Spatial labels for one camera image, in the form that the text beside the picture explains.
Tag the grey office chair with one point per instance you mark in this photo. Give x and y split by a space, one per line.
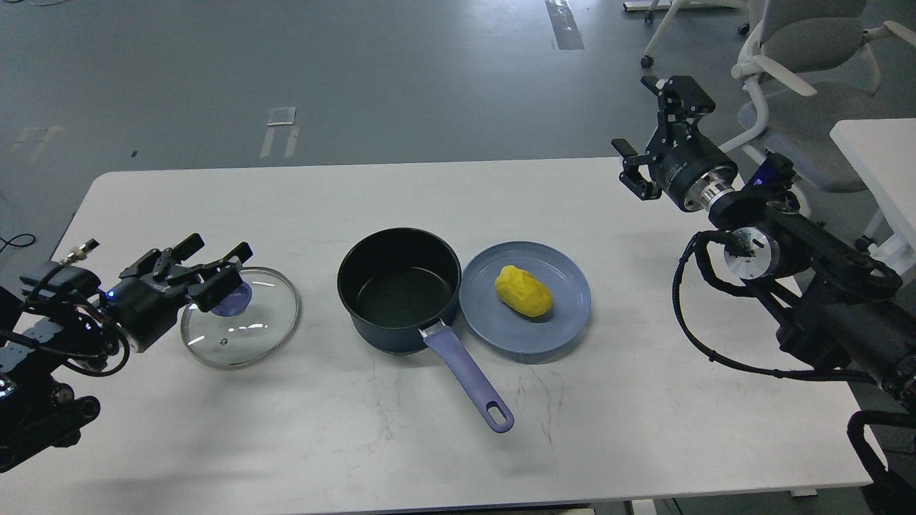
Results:
806 66

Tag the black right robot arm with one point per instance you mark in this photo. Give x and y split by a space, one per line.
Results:
834 305

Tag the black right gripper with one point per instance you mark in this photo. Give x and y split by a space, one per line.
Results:
678 155

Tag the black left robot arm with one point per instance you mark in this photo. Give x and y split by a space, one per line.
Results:
63 317

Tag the white side table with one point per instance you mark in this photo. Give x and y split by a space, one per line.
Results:
882 153

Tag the dark blue saucepan purple handle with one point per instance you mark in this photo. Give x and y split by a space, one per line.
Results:
401 288

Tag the glass pot lid purple knob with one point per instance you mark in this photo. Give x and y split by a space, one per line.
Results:
248 325

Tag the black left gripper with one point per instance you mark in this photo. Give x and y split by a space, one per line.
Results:
145 310

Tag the yellow potato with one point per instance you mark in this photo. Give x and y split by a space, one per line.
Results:
522 292

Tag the blue plate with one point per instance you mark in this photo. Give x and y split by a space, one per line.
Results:
530 340

